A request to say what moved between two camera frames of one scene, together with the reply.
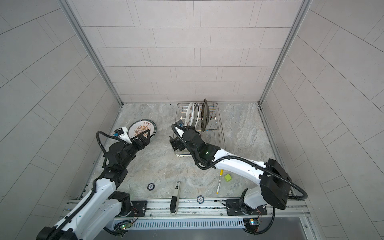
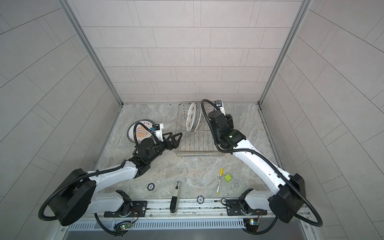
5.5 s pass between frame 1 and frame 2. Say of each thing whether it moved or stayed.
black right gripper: moved
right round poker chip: stayed
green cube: stayed
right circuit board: stayed
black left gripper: moved
